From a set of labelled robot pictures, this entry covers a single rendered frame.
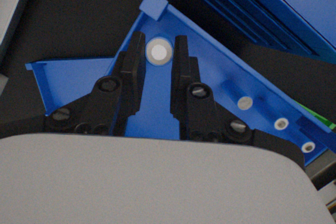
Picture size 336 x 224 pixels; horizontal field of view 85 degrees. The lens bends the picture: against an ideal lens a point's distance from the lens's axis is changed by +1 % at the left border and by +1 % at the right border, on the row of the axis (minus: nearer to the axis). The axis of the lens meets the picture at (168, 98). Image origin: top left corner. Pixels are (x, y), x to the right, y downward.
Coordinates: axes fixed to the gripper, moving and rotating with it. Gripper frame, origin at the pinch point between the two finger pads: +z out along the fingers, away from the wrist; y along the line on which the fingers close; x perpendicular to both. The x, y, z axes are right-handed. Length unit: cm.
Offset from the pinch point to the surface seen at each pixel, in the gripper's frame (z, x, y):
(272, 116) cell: 5.9, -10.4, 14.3
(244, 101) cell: 5.9, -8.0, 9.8
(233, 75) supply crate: 12.3, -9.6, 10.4
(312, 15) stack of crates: 23.6, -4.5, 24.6
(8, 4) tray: 42, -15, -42
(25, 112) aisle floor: 36, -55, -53
